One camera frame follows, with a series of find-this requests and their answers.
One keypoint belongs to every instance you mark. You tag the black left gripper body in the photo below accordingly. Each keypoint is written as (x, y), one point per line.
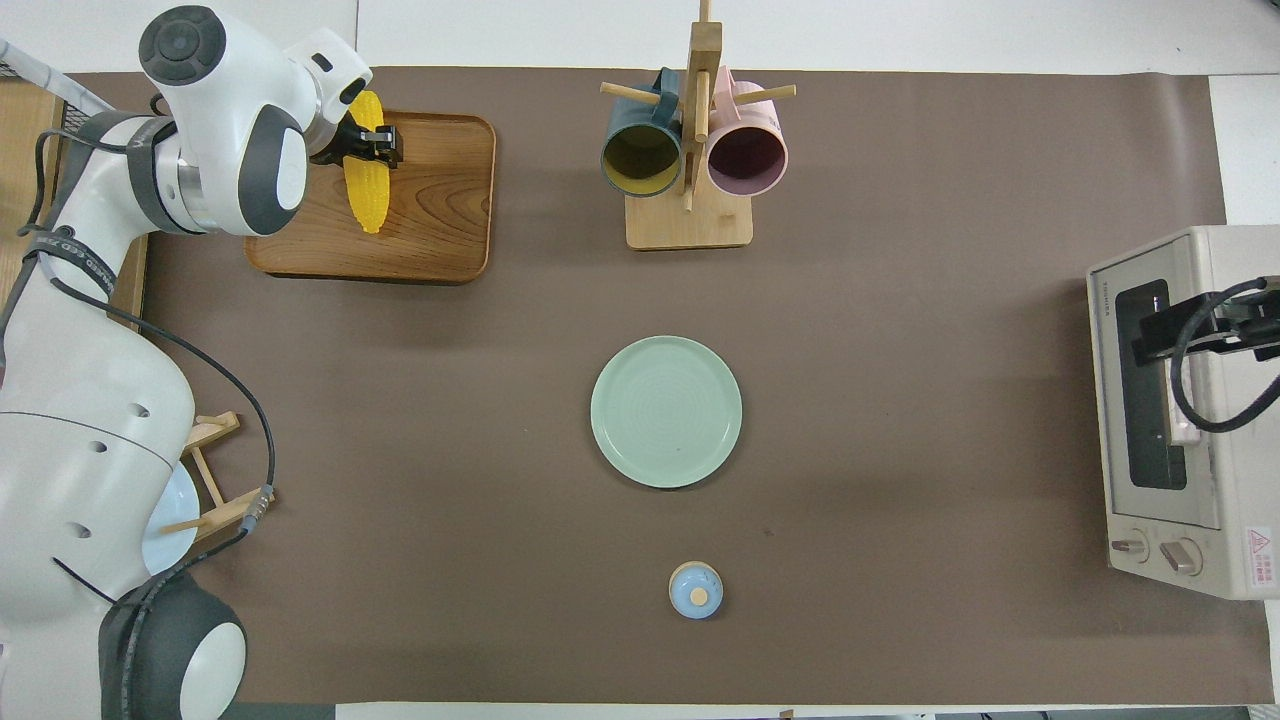
(345, 140)

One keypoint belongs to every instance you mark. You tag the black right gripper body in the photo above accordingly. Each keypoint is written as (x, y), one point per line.
(1255, 325)

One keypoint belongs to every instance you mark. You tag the yellow corn cob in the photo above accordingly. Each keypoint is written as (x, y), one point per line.
(368, 200)

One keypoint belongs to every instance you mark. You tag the toaster oven glass door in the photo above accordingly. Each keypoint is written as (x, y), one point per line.
(1103, 420)

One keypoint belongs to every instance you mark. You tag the pale green plate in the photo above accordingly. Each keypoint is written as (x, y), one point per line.
(666, 412)

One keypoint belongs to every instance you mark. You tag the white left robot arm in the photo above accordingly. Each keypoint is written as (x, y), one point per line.
(230, 90)

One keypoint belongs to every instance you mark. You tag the beige toaster oven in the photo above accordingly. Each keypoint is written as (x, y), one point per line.
(1245, 480)

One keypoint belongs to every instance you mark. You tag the beige oven knob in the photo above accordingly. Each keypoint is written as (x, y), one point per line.
(1182, 557)
(1130, 546)

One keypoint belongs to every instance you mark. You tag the brown wooden tray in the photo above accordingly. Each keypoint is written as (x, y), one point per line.
(440, 220)

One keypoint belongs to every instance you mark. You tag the dark blue mug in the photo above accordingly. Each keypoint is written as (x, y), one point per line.
(640, 160)

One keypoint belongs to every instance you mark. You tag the brown table mat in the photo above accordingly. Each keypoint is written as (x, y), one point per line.
(900, 400)

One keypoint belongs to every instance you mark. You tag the wooden mug rack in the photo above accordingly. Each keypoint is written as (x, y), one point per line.
(690, 225)

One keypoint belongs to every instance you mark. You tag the pink mug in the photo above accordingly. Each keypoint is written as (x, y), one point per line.
(747, 160)

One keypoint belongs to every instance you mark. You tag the wooden plate rack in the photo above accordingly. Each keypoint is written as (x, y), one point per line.
(235, 508)

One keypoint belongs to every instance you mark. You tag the light blue plate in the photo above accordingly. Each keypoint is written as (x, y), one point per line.
(175, 530)

